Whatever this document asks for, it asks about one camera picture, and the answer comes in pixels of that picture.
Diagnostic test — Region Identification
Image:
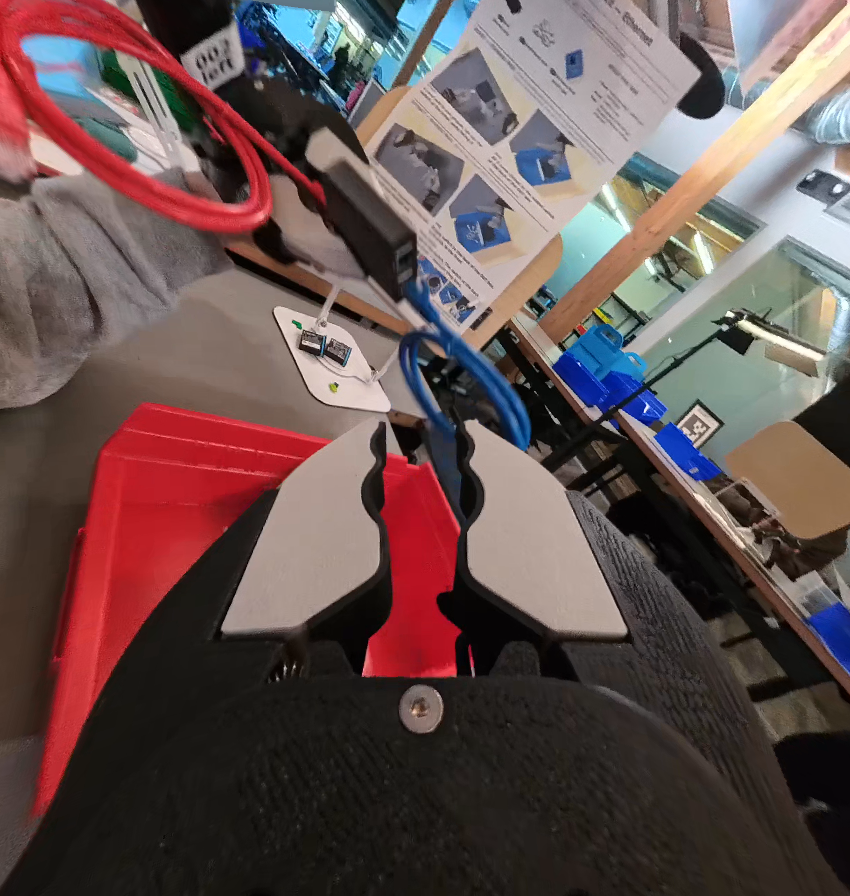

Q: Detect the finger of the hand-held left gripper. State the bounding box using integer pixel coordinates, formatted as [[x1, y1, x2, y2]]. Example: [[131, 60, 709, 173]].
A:
[[265, 174, 371, 282], [304, 128, 380, 186]]

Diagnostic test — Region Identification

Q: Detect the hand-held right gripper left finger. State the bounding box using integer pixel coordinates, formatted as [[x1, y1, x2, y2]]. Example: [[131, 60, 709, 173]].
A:
[[220, 419, 393, 641]]

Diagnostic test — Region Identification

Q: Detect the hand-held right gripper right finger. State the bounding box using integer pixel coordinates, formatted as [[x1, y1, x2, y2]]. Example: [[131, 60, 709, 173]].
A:
[[437, 417, 631, 644]]

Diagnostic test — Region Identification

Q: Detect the black network adapter box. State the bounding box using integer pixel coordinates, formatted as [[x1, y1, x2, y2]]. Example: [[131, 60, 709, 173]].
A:
[[322, 160, 420, 303]]

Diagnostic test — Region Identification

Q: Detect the red ethernet cable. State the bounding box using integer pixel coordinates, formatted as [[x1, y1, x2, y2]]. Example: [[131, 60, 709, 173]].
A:
[[0, 0, 329, 235]]

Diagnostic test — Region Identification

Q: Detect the blue ethernet cable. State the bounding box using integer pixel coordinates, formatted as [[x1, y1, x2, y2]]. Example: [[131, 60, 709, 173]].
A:
[[397, 273, 534, 519]]

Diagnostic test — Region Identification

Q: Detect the clear acrylic stand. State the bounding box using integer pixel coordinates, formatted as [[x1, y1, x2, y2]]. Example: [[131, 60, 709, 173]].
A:
[[315, 279, 343, 334]]

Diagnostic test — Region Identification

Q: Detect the red plastic bin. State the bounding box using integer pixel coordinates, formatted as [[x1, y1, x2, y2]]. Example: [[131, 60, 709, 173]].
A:
[[31, 402, 476, 823]]

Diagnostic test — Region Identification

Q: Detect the white plate with connectors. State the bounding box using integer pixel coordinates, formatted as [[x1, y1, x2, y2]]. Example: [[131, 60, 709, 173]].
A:
[[274, 306, 395, 414]]

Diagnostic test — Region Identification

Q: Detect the printed instruction sheet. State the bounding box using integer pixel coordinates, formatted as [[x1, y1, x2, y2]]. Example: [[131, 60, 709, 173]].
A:
[[364, 0, 703, 336]]

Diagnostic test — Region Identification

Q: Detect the row of blue bins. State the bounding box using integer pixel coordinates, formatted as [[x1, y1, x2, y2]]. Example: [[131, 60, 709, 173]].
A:
[[551, 322, 725, 485]]

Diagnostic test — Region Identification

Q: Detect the framed marker tag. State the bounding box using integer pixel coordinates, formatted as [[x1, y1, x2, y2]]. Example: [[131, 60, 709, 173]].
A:
[[675, 399, 724, 450]]

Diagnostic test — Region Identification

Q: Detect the long wooden table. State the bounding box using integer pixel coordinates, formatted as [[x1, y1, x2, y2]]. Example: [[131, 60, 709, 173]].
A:
[[507, 315, 850, 716]]

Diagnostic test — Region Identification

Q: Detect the brown divider panel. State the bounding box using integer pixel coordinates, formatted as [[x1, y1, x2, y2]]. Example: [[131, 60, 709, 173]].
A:
[[724, 420, 850, 541]]

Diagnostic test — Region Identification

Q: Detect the black studio light stand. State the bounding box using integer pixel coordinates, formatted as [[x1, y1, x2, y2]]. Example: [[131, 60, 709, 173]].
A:
[[542, 307, 829, 473]]

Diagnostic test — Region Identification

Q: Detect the blue plastic bin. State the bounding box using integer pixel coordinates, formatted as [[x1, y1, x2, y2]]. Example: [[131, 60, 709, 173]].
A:
[[805, 601, 850, 702]]

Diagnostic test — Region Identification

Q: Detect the dark round object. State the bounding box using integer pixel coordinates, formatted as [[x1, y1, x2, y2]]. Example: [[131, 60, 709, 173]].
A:
[[675, 31, 728, 121]]

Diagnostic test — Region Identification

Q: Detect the wooden beam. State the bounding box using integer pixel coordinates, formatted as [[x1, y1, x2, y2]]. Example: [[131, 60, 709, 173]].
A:
[[537, 0, 850, 345]]

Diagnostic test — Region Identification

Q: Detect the black wall device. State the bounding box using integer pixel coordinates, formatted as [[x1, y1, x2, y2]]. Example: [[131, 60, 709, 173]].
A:
[[796, 168, 850, 208]]

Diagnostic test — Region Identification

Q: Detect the silver ventilation duct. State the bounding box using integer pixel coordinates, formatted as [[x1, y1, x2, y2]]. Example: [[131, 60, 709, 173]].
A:
[[792, 83, 850, 146]]

